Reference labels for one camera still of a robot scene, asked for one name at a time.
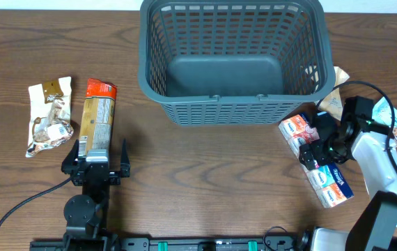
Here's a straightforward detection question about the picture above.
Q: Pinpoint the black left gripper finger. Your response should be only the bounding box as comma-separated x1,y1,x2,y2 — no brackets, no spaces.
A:
120,139,130,171
66,139,79,166

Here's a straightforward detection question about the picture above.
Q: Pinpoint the Kleenex tissue multipack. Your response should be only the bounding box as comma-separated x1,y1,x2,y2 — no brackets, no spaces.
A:
279,113,354,208

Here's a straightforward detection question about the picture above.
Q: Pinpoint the beige paper bag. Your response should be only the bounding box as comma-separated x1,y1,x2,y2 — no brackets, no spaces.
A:
305,66,350,121

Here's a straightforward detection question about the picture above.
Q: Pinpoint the long orange biscuit pack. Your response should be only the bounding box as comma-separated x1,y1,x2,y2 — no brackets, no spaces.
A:
78,78,117,157

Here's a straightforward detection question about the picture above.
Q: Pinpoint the mint green wipes packet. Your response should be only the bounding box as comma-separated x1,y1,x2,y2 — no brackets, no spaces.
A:
373,98,397,145

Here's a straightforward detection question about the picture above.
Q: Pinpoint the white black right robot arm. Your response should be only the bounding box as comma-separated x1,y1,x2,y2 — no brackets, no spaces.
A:
299,96,397,250

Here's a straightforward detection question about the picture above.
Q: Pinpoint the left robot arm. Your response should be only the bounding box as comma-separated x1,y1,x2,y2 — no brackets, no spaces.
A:
61,140,130,251

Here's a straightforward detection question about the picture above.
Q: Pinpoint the white brown snack pouch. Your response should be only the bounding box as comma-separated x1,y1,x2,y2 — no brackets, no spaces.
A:
25,77,74,158

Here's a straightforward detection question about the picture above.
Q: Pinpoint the grey plastic lattice basket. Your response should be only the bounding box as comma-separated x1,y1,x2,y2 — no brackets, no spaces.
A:
138,0,335,126

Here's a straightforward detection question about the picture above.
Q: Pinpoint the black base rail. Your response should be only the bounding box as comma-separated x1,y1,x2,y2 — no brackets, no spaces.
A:
29,236,296,251

